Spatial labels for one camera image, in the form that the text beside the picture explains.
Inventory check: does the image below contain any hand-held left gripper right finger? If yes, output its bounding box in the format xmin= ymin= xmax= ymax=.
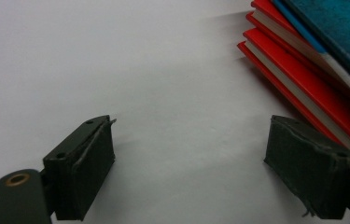
xmin=263 ymin=115 xmax=350 ymax=220

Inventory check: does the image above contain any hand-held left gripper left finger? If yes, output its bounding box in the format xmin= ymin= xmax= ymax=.
xmin=42 ymin=115 xmax=117 ymax=222

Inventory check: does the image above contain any blue cartoon cover book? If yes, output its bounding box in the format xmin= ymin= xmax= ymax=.
xmin=270 ymin=0 xmax=350 ymax=108

